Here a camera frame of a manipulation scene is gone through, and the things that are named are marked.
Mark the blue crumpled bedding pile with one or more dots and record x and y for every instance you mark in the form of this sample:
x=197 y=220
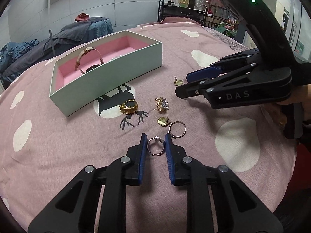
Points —
x=12 y=51

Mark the clear plastic bottle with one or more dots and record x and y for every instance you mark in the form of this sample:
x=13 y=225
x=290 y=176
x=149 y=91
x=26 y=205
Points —
x=199 y=4

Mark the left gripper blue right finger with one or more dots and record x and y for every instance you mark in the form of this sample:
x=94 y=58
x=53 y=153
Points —
x=217 y=199

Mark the gold crystal cluster brooch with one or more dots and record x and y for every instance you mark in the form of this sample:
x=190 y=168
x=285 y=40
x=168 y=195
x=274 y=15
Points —
x=162 y=105

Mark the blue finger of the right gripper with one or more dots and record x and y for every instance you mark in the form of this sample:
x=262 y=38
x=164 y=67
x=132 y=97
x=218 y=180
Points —
x=225 y=65
x=206 y=87

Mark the red cloth on bed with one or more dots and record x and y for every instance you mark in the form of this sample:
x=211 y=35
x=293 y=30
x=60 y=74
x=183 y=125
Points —
x=82 y=17

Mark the dark brown bottle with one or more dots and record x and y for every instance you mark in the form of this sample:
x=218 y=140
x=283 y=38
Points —
x=191 y=4

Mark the massage bed dark blanket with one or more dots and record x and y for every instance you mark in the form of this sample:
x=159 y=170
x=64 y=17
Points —
x=70 y=36

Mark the black metal trolley rack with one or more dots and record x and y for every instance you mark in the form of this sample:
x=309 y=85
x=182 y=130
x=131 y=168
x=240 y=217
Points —
x=211 y=19

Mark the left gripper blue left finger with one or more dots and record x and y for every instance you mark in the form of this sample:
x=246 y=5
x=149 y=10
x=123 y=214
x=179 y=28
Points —
x=94 y=190

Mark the pale green pink-lined box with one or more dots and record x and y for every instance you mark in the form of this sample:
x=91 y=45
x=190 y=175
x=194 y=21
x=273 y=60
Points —
x=127 y=56

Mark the small gold clip earring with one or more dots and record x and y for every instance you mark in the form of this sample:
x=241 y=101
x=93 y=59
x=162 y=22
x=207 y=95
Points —
x=178 y=82

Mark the pink strap wristwatch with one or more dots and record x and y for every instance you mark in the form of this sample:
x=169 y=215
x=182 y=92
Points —
x=88 y=59

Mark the gold heart earring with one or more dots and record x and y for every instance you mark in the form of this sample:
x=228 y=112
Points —
x=163 y=121

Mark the pink polka dot bedspread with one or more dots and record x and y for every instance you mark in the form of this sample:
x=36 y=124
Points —
x=42 y=150

